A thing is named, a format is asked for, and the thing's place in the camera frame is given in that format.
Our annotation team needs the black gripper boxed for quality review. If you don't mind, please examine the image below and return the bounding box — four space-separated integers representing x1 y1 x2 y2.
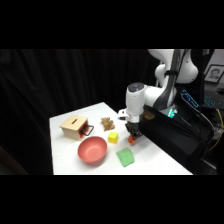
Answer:
124 121 145 144

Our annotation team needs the pink bowl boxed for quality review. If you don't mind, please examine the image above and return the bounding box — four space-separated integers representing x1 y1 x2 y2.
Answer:
77 135 109 164

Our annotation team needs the yellow cube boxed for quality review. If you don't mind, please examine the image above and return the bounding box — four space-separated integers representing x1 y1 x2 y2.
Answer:
107 131 120 145

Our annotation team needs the green wedge block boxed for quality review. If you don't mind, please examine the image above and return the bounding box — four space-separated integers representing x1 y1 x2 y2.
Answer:
115 147 136 168

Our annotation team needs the brown knobbly toy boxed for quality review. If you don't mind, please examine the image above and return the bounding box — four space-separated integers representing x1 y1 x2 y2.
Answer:
101 116 117 132

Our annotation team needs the black robot stand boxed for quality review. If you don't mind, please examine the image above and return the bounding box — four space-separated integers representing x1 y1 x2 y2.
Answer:
139 103 218 176

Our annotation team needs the small green light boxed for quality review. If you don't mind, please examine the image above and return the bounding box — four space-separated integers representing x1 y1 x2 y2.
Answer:
167 107 177 119

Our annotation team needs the blue lit device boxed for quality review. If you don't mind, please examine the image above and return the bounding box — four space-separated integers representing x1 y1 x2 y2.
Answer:
180 88 201 110

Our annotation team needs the black curtain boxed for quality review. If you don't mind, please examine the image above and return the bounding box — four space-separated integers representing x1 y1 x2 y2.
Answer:
0 49 161 176

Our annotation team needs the framed portrait picture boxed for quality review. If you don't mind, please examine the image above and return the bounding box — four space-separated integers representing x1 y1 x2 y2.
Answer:
203 64 224 84

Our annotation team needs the wooden box with black handle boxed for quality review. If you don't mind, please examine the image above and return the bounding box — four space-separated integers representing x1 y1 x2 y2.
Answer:
59 115 95 141

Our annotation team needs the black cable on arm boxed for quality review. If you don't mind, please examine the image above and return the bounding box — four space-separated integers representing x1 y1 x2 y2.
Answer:
164 49 188 98

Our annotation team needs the yellow cable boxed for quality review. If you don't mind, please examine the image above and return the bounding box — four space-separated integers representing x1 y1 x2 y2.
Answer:
209 108 224 152

